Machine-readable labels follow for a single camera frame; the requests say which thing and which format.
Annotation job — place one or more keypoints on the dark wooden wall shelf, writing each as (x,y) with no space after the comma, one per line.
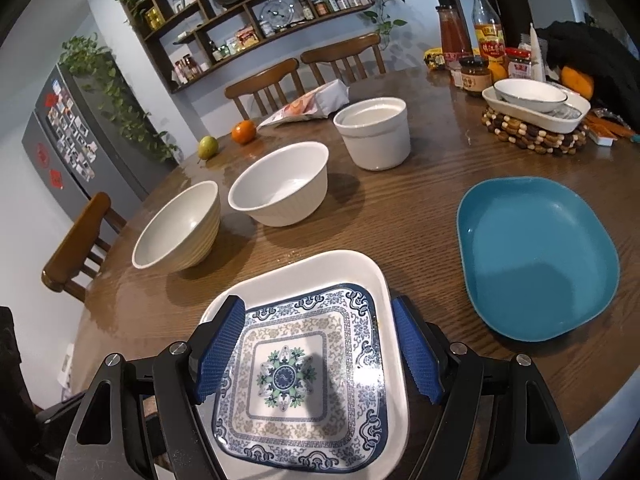
(350,12)

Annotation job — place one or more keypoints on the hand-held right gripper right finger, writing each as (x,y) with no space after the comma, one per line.
(415,355)

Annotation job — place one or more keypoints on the sauce jar with red lid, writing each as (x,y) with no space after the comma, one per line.
(520,67)

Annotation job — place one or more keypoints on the white ceramic crock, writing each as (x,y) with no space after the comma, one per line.
(375,150)

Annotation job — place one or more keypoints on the small red label jar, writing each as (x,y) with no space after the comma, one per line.
(455,75)

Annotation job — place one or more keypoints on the teal plate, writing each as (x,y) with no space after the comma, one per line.
(535,260)

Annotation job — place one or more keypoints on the plastic food bag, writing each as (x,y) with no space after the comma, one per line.
(320,100)

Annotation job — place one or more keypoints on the vinegar bottle with yellow cap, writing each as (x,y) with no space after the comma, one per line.
(487,30)

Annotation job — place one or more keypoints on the orange sachets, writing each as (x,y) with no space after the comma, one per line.
(607,127)

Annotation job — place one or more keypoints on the red sauce bottle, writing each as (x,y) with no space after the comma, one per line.
(452,35)

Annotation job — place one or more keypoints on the yellow snack packet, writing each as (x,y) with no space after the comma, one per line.
(434,59)

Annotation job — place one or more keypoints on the white packet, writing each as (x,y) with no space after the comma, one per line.
(537,55)

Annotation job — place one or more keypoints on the green pear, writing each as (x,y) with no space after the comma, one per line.
(206,148)

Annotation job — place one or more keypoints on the wooden chair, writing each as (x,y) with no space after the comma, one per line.
(340,50)
(260,82)
(75,240)

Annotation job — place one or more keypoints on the cream ribbed bowl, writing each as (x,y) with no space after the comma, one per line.
(195,245)

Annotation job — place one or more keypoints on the sauce jar with black lid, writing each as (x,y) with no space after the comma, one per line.
(474,80)

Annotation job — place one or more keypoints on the black cloth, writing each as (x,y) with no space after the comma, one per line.
(590,45)

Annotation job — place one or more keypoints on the blue patterned square plate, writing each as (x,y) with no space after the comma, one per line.
(310,340)

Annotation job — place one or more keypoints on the round glass lid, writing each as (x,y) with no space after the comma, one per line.
(276,14)

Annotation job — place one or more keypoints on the white oval dish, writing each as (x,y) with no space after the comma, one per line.
(530,117)

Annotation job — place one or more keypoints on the white bowl with blue rim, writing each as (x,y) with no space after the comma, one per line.
(530,91)

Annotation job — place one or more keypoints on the trailing ivy plant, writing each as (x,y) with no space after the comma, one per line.
(120,100)

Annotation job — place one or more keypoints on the white ribbed bowl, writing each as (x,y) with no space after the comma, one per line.
(280,210)

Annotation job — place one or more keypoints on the wooden beaded trivet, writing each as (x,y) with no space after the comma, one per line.
(525,141)

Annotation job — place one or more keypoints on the orange fruit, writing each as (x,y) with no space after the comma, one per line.
(497,71)
(575,82)

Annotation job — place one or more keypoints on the tangerine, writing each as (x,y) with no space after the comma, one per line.
(244,132)

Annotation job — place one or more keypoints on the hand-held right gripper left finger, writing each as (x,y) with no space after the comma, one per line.
(222,347)

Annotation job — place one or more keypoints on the grey refrigerator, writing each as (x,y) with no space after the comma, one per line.
(107,170)

